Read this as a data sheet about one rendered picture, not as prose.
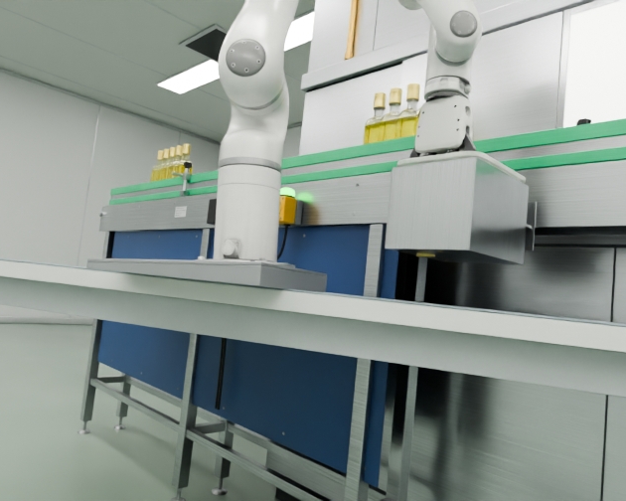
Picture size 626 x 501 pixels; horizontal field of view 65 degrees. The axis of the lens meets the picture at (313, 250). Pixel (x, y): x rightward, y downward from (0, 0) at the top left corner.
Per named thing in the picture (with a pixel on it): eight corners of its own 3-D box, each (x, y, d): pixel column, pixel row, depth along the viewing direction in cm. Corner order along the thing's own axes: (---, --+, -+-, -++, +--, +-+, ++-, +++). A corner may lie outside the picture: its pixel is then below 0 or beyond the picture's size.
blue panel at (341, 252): (434, 303, 125) (439, 235, 126) (393, 299, 112) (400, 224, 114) (145, 272, 237) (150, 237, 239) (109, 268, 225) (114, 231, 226)
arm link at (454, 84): (479, 88, 94) (478, 103, 94) (438, 97, 100) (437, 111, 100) (458, 72, 88) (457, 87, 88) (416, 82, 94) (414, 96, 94)
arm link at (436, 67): (476, 75, 89) (464, 95, 98) (482, 6, 90) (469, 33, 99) (429, 72, 90) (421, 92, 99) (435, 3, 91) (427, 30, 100)
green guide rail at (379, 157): (425, 168, 112) (428, 134, 113) (423, 167, 111) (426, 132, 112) (110, 205, 236) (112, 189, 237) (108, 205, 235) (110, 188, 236)
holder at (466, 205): (534, 267, 99) (539, 192, 100) (469, 250, 79) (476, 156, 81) (456, 264, 111) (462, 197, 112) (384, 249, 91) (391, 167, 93)
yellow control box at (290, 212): (301, 227, 135) (304, 200, 135) (280, 222, 129) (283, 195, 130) (284, 227, 140) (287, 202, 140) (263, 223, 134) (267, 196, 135)
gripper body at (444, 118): (480, 97, 93) (475, 155, 92) (432, 107, 100) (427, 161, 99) (461, 83, 88) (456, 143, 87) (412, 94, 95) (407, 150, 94)
